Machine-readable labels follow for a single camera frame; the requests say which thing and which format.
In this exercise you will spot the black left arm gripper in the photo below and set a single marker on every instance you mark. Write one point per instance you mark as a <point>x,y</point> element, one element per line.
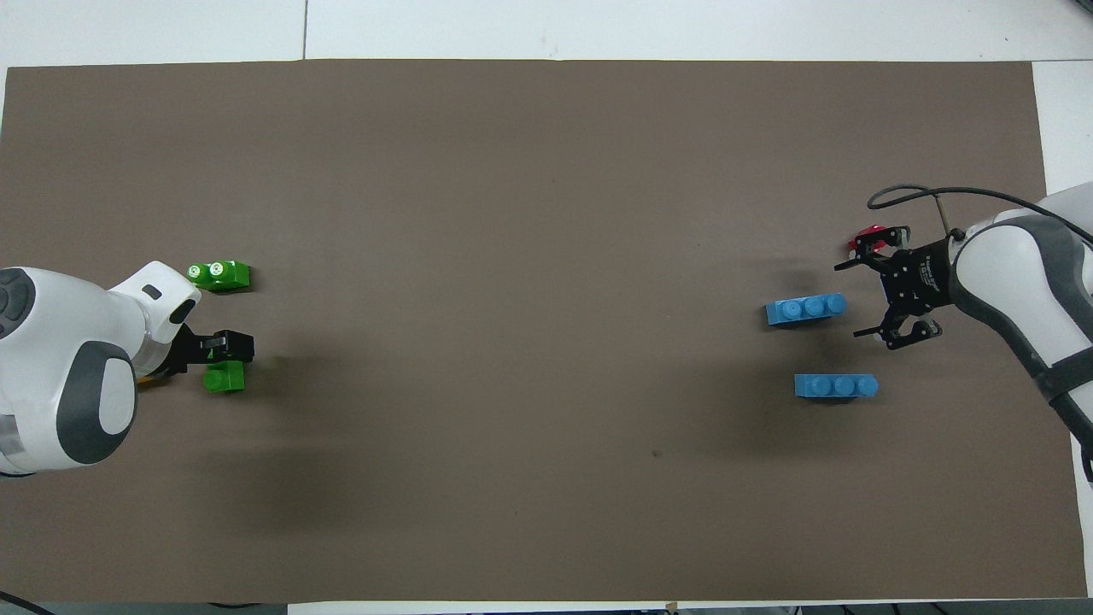
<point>192,350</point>

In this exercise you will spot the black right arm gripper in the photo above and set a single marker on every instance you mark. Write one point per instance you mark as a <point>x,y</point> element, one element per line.
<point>922,278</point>

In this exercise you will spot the plain green toy brick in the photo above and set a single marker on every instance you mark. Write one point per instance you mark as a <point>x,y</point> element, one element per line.
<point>225,378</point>

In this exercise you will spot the blue three-stud toy brick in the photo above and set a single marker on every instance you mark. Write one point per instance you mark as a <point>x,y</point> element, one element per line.
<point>835,386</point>
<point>807,308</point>

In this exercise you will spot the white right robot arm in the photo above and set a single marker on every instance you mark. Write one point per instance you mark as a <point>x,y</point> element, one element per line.
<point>1025,282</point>

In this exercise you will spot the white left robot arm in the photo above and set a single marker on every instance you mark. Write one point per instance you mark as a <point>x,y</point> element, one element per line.
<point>60,367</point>

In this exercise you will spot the small red toy brick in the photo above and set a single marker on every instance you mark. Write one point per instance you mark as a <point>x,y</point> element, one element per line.
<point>862,237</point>

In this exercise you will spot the green brick with stickered studs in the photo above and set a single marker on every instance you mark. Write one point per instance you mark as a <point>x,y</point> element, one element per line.
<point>219,275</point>

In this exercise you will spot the brown table mat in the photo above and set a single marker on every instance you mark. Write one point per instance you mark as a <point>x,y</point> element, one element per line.
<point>529,256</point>

